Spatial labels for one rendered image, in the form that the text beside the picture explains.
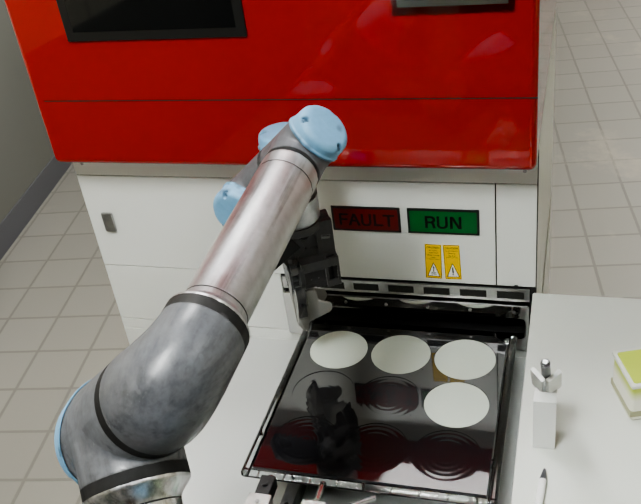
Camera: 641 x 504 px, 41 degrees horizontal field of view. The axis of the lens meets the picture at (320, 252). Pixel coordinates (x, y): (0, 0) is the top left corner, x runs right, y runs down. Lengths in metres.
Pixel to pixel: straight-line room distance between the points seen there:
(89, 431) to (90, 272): 2.71
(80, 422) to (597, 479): 0.65
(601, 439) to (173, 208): 0.82
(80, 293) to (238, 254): 2.59
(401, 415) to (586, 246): 2.10
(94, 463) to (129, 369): 0.12
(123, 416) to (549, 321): 0.78
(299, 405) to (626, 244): 2.18
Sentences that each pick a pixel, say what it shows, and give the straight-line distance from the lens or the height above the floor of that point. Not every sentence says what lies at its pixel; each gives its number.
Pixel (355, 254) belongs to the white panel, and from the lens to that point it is 1.49.
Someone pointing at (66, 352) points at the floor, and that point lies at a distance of 3.20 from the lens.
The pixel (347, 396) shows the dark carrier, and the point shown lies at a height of 0.90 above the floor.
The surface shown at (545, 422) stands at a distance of 1.18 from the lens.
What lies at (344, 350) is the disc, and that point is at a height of 0.90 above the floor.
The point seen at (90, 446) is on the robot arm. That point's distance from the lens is 0.93.
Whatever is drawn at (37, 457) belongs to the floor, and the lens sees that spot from 2.83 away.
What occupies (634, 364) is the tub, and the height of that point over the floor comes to 1.03.
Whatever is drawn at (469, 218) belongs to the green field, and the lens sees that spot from 1.40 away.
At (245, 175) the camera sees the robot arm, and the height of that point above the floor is 1.32.
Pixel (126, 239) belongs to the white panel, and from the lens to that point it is 1.65.
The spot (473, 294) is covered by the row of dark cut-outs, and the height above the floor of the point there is 0.96.
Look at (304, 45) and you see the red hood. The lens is 1.27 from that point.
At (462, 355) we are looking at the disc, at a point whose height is 0.90.
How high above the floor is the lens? 1.84
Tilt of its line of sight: 33 degrees down
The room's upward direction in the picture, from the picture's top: 8 degrees counter-clockwise
